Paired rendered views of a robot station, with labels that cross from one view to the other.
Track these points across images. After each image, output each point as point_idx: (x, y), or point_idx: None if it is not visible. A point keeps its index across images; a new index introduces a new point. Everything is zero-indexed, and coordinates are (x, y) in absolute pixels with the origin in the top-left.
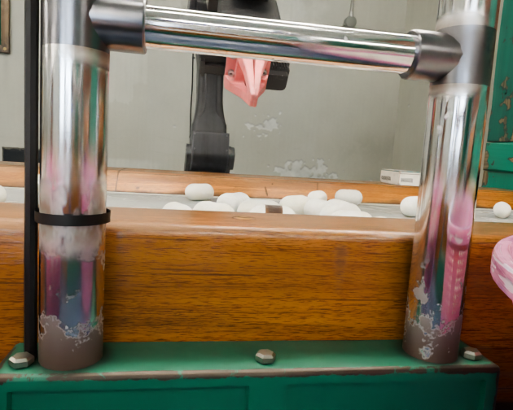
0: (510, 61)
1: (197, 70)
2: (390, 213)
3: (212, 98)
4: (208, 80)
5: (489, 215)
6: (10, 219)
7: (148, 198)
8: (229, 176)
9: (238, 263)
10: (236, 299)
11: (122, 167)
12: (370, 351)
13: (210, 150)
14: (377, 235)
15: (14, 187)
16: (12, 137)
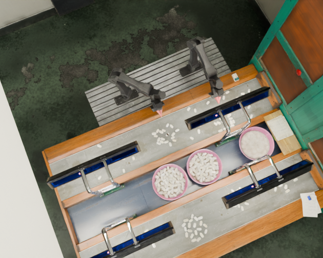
0: (261, 49)
1: (191, 54)
2: (233, 98)
3: (195, 59)
4: (194, 57)
5: (247, 90)
6: (215, 141)
7: (201, 106)
8: (208, 91)
9: None
10: None
11: (188, 91)
12: (233, 137)
13: (195, 67)
14: None
15: (182, 108)
16: None
